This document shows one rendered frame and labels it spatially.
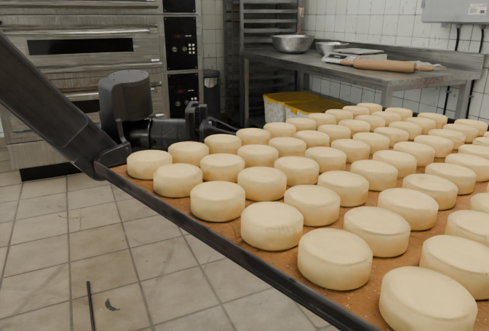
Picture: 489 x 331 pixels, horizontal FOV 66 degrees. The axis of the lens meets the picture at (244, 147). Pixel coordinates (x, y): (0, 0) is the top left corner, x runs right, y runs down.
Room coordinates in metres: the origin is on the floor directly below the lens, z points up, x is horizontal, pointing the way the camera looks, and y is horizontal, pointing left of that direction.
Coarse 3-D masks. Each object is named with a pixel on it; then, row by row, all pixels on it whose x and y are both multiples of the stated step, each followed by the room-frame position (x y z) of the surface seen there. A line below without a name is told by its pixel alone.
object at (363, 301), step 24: (120, 168) 0.41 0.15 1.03; (480, 192) 0.37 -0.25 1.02; (192, 216) 0.30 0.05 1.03; (240, 216) 0.30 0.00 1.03; (240, 240) 0.26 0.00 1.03; (288, 264) 0.23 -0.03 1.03; (384, 264) 0.23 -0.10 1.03; (408, 264) 0.23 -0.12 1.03; (312, 288) 0.20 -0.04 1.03; (360, 288) 0.20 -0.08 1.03; (360, 312) 0.18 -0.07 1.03; (480, 312) 0.18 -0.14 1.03
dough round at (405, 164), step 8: (376, 152) 0.44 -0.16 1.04; (384, 152) 0.44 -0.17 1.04; (392, 152) 0.44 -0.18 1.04; (400, 152) 0.44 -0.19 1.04; (376, 160) 0.42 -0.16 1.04; (384, 160) 0.41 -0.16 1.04; (392, 160) 0.41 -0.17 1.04; (400, 160) 0.41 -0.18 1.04; (408, 160) 0.41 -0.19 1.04; (416, 160) 0.42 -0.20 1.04; (400, 168) 0.40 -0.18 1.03; (408, 168) 0.40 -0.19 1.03; (400, 176) 0.40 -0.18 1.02
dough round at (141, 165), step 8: (136, 152) 0.41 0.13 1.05; (144, 152) 0.41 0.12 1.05; (152, 152) 0.41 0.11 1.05; (160, 152) 0.42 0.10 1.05; (128, 160) 0.39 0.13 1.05; (136, 160) 0.39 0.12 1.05; (144, 160) 0.39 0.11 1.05; (152, 160) 0.39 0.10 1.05; (160, 160) 0.39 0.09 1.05; (168, 160) 0.39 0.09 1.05; (128, 168) 0.39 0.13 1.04; (136, 168) 0.38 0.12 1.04; (144, 168) 0.38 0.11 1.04; (152, 168) 0.38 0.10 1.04; (136, 176) 0.38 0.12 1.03; (144, 176) 0.38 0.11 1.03; (152, 176) 0.38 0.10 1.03
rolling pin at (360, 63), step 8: (344, 64) 2.45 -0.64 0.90; (352, 64) 2.42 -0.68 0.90; (360, 64) 2.37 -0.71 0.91; (368, 64) 2.34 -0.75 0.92; (376, 64) 2.31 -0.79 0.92; (384, 64) 2.28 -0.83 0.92; (392, 64) 2.26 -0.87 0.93; (400, 64) 2.23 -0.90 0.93; (408, 64) 2.21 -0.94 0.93; (408, 72) 2.21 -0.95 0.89
